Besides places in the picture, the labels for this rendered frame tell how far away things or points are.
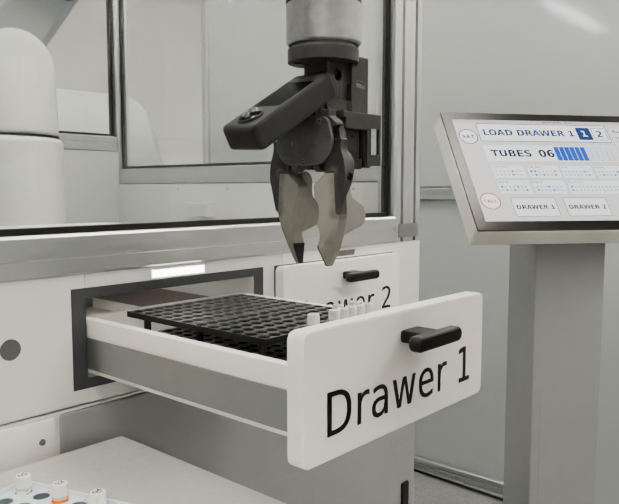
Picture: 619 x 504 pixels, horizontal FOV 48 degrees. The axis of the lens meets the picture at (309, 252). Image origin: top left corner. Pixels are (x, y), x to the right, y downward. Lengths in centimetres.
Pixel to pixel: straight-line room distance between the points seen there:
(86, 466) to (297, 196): 34
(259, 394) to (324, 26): 34
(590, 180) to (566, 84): 86
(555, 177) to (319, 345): 100
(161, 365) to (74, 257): 17
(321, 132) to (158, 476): 37
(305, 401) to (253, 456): 48
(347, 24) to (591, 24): 170
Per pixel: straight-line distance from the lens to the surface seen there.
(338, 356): 57
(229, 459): 99
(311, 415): 56
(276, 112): 63
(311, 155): 68
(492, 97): 243
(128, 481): 72
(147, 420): 88
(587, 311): 158
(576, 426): 162
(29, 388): 79
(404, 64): 125
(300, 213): 71
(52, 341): 79
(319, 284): 104
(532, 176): 146
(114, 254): 82
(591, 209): 146
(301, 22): 69
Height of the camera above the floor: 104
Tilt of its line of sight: 5 degrees down
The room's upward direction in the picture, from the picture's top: straight up
